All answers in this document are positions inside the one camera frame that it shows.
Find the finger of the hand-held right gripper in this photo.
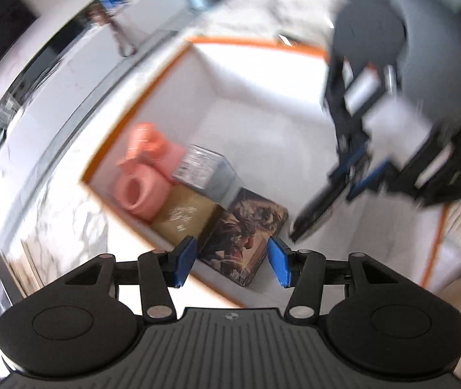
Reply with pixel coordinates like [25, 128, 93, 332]
[320, 54, 374, 184]
[347, 129, 455, 203]

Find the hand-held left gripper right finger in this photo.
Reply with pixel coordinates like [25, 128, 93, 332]
[268, 237, 402, 325]

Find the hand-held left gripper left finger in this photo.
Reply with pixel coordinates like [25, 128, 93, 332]
[64, 236, 198, 325]

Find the gold cube box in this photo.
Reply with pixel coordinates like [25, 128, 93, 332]
[150, 185, 220, 249]

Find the dark illustrated box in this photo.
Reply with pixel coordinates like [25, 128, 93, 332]
[199, 187, 290, 287]

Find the pink cylinder container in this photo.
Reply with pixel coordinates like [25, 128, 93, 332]
[116, 141, 186, 223]

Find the small silver box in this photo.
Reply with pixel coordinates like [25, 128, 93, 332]
[172, 144, 240, 208]

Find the white box with orange rim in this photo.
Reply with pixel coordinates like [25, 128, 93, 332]
[80, 34, 453, 309]

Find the dark cover book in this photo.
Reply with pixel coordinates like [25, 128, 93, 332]
[0, 250, 26, 320]

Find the white marble TV cabinet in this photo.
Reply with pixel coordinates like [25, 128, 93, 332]
[0, 0, 199, 138]

